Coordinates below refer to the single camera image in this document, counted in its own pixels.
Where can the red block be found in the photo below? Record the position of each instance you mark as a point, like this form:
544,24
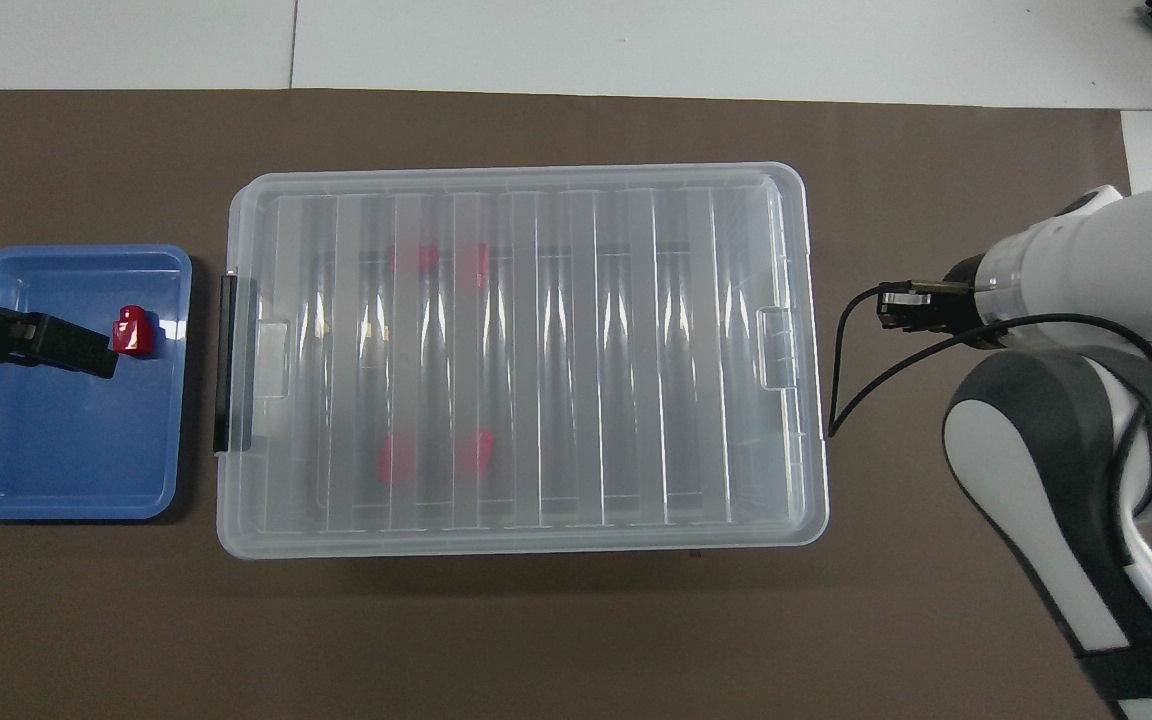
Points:
396,458
476,262
134,333
413,258
474,453

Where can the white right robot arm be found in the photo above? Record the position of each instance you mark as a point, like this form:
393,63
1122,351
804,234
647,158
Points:
1086,450

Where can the blue plastic tray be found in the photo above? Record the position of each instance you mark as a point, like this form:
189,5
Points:
66,450

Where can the clear plastic storage box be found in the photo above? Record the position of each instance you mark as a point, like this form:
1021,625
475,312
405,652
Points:
236,520

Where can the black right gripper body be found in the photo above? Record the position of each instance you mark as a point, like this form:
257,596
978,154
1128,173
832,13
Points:
968,310

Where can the brown table mat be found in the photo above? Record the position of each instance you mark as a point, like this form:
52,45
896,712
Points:
536,640

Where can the clear ribbed plastic box lid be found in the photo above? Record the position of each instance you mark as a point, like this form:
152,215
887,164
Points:
576,360

